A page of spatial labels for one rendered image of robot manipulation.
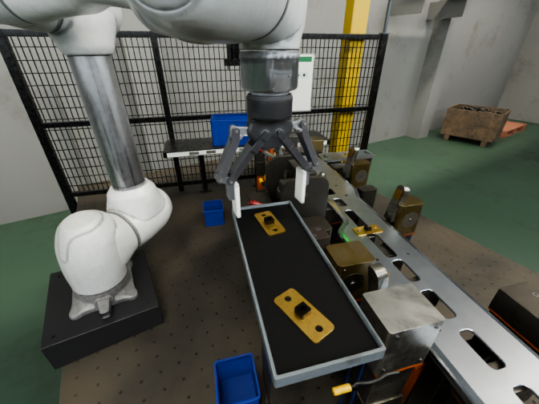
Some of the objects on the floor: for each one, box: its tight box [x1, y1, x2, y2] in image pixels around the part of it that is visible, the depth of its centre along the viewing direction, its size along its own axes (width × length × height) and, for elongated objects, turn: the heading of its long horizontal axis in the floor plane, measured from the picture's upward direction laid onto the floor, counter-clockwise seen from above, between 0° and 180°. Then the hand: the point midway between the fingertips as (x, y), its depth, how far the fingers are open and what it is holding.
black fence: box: [0, 29, 388, 214], centre depth 171 cm, size 14×197×155 cm, turn 104°
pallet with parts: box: [498, 121, 527, 139], centre depth 549 cm, size 111×77×31 cm
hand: (269, 202), depth 53 cm, fingers open, 13 cm apart
